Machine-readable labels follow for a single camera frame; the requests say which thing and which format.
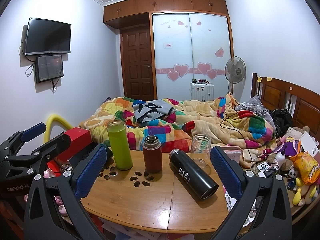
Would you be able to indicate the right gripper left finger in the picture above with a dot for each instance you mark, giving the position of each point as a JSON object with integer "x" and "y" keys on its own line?
{"x": 42, "y": 219}

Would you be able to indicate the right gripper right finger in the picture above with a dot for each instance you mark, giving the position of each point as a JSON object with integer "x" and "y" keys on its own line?
{"x": 273, "y": 218}

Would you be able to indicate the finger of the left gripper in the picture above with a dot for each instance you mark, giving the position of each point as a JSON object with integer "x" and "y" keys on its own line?
{"x": 32, "y": 132}
{"x": 51, "y": 149}

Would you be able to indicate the green tall cup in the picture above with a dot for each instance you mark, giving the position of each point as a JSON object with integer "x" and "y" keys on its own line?
{"x": 119, "y": 144}

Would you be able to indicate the red thermos cup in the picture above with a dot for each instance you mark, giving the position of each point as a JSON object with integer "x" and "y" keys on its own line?
{"x": 152, "y": 154}

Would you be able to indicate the pink plush toy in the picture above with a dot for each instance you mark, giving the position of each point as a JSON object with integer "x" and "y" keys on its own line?
{"x": 60, "y": 202}

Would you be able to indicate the yellow foam tube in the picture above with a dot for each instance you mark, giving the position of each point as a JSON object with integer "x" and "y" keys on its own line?
{"x": 53, "y": 120}

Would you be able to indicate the yellow plush toy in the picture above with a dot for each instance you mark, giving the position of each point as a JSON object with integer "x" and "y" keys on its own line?
{"x": 304, "y": 194}

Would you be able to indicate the red gift box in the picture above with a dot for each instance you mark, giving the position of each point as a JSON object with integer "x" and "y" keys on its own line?
{"x": 80, "y": 138}

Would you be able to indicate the orange snack bag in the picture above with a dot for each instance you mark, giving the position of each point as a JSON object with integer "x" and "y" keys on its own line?
{"x": 307, "y": 166}

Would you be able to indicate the black thermos bottle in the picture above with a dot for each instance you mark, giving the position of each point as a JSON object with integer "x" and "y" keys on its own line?
{"x": 200, "y": 182}

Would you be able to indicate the clear glass jar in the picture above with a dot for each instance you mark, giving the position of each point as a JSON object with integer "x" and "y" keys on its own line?
{"x": 200, "y": 149}

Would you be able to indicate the black bag on bed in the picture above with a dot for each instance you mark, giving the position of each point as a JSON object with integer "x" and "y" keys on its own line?
{"x": 282, "y": 120}

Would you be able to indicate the colourful patchwork blanket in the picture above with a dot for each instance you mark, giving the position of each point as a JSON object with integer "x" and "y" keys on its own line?
{"x": 218, "y": 119}

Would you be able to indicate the grey black garment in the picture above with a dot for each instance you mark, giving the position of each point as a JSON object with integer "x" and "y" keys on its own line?
{"x": 147, "y": 111}

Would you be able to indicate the wooden bed headboard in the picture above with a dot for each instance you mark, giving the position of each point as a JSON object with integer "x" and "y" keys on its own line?
{"x": 302, "y": 103}

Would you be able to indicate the white suitcase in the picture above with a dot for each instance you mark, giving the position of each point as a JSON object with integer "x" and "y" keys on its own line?
{"x": 201, "y": 90}

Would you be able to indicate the standing electric fan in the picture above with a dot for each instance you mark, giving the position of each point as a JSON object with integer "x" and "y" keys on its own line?
{"x": 235, "y": 71}

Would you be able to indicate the brown wooden door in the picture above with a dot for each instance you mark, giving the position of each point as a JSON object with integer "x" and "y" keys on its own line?
{"x": 136, "y": 62}

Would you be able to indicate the white sliding wardrobe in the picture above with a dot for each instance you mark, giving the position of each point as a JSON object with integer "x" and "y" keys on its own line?
{"x": 190, "y": 46}

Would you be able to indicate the small wall monitor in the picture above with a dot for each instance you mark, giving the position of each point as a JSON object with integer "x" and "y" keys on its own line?
{"x": 48, "y": 67}

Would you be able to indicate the wall mounted television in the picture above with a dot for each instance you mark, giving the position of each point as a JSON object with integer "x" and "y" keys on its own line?
{"x": 47, "y": 37}

